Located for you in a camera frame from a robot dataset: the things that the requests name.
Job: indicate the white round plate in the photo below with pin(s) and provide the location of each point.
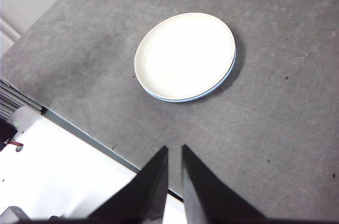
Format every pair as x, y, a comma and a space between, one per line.
185, 57

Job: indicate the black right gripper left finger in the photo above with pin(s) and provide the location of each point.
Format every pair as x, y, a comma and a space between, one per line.
143, 197

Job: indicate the white device with green light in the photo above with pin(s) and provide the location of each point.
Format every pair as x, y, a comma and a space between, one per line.
25, 119

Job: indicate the grey ribbed metal panel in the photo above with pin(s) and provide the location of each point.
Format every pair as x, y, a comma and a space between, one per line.
10, 99

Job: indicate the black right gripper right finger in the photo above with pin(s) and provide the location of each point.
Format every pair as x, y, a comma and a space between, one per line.
206, 200

